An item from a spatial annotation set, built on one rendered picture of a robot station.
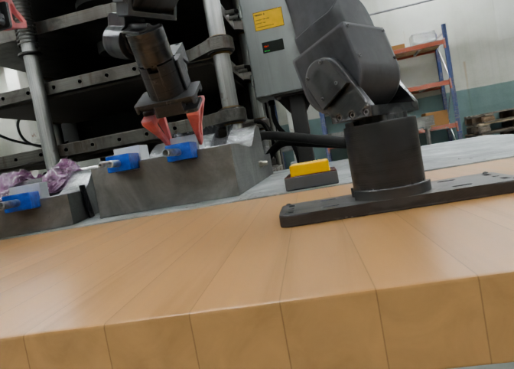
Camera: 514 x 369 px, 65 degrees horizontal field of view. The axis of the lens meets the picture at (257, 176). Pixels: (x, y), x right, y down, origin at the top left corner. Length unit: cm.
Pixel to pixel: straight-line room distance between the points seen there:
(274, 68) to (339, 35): 122
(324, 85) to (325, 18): 6
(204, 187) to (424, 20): 713
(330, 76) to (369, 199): 11
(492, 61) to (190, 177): 727
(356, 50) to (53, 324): 28
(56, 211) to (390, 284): 66
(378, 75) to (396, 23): 725
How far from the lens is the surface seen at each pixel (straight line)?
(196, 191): 71
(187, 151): 67
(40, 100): 180
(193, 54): 156
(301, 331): 19
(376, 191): 35
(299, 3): 41
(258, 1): 164
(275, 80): 157
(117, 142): 167
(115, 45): 70
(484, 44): 780
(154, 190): 73
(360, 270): 21
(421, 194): 35
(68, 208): 77
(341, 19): 38
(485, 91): 770
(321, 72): 36
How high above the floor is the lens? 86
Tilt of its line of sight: 3 degrees down
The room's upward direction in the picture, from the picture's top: 10 degrees counter-clockwise
